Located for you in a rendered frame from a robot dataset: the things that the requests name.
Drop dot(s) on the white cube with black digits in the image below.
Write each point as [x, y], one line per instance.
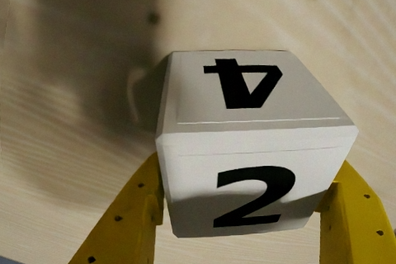
[248, 141]

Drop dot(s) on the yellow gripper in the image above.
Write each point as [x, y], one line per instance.
[354, 227]

